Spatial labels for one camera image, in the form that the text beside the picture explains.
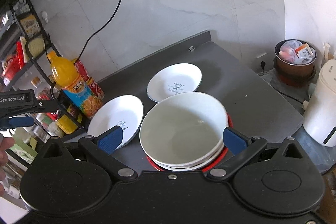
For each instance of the white bakery print plate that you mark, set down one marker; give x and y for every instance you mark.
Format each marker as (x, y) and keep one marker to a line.
(172, 80)

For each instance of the large white ceramic bowl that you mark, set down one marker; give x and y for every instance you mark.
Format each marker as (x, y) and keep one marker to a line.
(183, 108)

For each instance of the person's left hand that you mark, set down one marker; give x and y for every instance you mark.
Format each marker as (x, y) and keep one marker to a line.
(6, 143)

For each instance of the white clip on counter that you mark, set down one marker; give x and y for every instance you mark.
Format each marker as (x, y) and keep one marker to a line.
(191, 49)

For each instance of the black wall plug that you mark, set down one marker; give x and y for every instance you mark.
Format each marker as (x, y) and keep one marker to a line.
(263, 65)

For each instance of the white rice cooker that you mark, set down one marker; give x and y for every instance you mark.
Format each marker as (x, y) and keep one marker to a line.
(319, 119)

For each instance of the orange juice bottle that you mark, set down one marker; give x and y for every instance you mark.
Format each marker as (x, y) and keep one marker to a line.
(65, 74)

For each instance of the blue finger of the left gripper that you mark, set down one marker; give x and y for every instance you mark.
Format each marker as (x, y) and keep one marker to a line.
(15, 122)

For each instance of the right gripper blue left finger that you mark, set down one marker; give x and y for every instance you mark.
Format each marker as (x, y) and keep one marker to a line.
(99, 150)

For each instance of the yellow can on shelf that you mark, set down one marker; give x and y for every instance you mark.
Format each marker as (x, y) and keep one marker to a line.
(66, 124)

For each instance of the red cola bottle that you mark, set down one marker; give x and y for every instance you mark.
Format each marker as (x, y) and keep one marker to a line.
(92, 84)

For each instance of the white bowl in red bowl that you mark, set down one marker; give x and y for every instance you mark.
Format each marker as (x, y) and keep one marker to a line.
(202, 164)

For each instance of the brown pot with packets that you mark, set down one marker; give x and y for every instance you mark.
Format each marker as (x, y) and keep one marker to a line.
(294, 62)

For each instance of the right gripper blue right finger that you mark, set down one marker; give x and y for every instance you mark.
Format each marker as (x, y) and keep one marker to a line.
(244, 150)

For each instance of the black wire shelf rack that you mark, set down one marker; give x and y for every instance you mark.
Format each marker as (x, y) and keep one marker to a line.
(21, 10)

